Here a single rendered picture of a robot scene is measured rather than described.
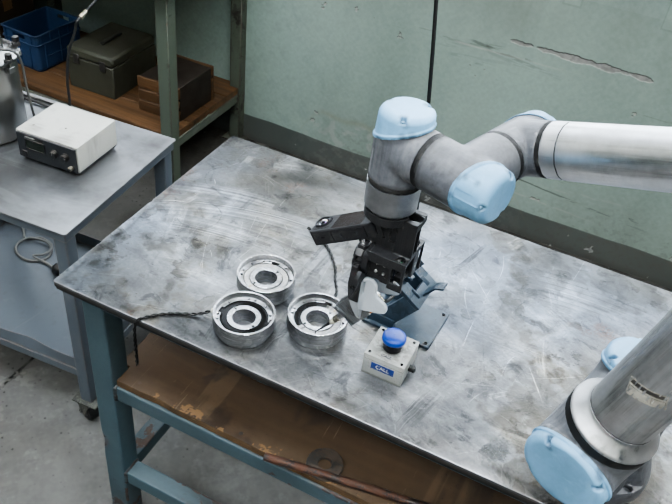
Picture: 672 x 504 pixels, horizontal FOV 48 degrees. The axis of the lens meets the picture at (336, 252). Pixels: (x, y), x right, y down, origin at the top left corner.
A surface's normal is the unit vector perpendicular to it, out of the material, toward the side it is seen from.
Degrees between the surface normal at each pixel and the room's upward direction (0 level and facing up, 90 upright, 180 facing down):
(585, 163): 86
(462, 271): 0
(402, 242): 90
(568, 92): 90
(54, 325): 0
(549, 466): 97
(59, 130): 0
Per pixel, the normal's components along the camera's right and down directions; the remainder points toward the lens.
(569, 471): -0.72, 0.48
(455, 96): -0.44, 0.54
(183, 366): 0.11, -0.77
